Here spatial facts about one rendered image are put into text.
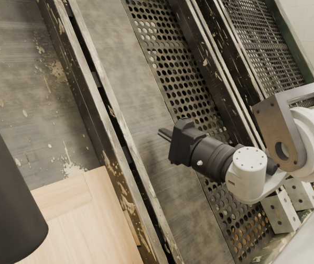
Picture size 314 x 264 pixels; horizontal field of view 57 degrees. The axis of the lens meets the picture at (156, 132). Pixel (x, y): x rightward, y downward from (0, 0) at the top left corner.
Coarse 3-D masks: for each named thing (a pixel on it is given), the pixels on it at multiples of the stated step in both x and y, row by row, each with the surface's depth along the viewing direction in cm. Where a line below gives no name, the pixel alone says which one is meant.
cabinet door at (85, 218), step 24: (96, 168) 63; (48, 192) 54; (72, 192) 57; (96, 192) 60; (48, 216) 53; (72, 216) 56; (96, 216) 59; (120, 216) 62; (48, 240) 52; (72, 240) 54; (96, 240) 57; (120, 240) 60
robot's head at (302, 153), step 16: (272, 96) 23; (288, 96) 23; (304, 96) 24; (256, 112) 25; (272, 112) 24; (288, 112) 23; (304, 112) 23; (272, 128) 24; (288, 128) 22; (304, 128) 22; (272, 144) 25; (288, 144) 23; (304, 144) 22; (288, 160) 23; (304, 160) 22; (304, 176) 23
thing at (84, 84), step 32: (64, 0) 69; (64, 32) 65; (64, 64) 67; (96, 64) 66; (96, 96) 63; (96, 128) 63; (128, 160) 63; (128, 192) 60; (160, 224) 61; (160, 256) 58
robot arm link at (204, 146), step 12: (180, 120) 69; (180, 132) 68; (192, 132) 68; (180, 144) 69; (192, 144) 66; (204, 144) 64; (216, 144) 64; (168, 156) 72; (180, 156) 70; (192, 156) 65; (204, 156) 63; (192, 168) 67; (204, 168) 63
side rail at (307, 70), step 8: (272, 0) 175; (272, 8) 176; (280, 8) 175; (280, 16) 173; (280, 24) 174; (288, 24) 174; (288, 32) 172; (288, 40) 173; (296, 40) 172; (296, 48) 171; (296, 56) 172; (304, 56) 170; (304, 64) 170; (304, 72) 171; (312, 72) 169; (312, 80) 168
